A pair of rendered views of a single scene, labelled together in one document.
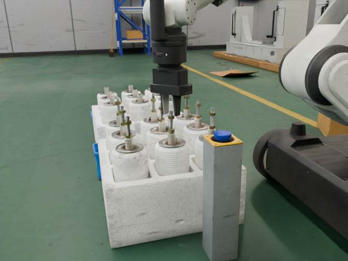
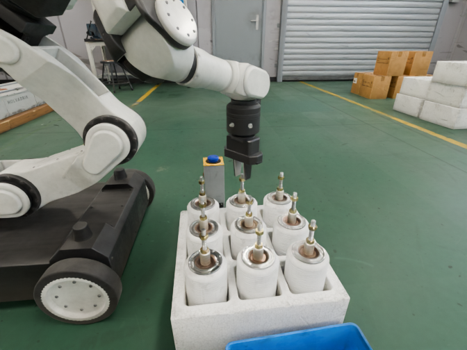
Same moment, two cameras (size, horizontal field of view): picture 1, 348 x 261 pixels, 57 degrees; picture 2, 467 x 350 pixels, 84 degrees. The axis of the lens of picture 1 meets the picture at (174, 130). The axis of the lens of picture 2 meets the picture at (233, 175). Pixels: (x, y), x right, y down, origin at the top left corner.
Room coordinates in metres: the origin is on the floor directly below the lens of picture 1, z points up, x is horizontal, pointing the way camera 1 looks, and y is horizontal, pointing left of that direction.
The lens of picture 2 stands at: (1.51, 0.07, 0.68)
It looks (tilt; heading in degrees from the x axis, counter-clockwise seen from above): 27 degrees down; 188
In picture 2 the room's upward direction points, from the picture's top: straight up
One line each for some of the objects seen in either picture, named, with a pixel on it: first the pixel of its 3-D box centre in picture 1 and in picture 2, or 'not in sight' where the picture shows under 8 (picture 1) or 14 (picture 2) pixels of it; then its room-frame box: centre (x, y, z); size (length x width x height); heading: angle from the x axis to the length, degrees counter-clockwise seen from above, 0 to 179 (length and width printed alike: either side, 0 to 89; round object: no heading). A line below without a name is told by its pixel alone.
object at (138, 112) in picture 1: (141, 121); not in sight; (1.36, 0.14, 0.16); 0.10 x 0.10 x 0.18
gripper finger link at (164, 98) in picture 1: (163, 102); (248, 169); (0.85, 0.03, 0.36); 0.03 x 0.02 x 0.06; 146
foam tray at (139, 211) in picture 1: (163, 177); (247, 269); (0.95, 0.04, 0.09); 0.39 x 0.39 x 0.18; 15
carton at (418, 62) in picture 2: not in sight; (413, 62); (-2.70, 2.03, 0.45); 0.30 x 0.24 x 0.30; 11
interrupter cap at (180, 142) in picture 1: (172, 143); (241, 201); (0.84, 0.01, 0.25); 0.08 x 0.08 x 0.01
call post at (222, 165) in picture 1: (220, 200); (214, 199); (0.69, -0.11, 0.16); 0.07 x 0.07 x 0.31; 15
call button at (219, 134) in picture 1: (222, 136); (212, 159); (0.69, -0.11, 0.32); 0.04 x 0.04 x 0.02
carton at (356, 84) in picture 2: not in sight; (365, 82); (-2.89, 1.51, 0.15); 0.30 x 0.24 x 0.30; 102
